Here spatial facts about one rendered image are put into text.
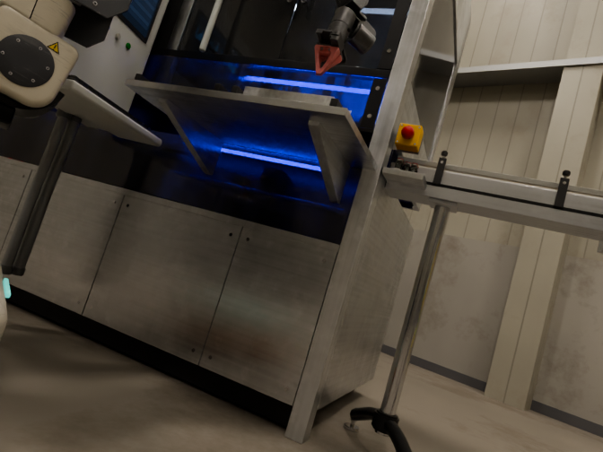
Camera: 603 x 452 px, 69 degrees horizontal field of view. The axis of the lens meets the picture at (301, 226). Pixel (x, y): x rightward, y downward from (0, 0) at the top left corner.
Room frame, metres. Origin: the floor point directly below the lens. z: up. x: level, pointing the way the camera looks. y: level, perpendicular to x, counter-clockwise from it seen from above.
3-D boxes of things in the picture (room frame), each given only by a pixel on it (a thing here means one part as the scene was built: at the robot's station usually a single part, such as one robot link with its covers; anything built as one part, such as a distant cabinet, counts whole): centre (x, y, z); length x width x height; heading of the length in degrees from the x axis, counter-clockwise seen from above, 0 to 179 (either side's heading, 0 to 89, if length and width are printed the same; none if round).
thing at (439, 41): (1.82, -0.37, 1.51); 0.85 x 0.01 x 0.59; 157
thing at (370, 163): (1.35, 0.21, 0.87); 0.70 x 0.48 x 0.02; 67
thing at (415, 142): (1.37, -0.25, 1.00); 0.08 x 0.07 x 0.07; 157
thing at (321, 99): (1.25, 0.07, 0.90); 0.34 x 0.26 x 0.04; 157
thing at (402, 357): (1.44, -0.43, 0.46); 0.09 x 0.09 x 0.77; 67
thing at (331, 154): (1.25, -0.02, 0.80); 0.34 x 0.03 x 0.13; 157
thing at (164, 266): (2.22, 0.57, 0.44); 2.06 x 1.00 x 0.88; 67
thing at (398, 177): (1.40, -0.28, 0.87); 0.14 x 0.13 x 0.02; 157
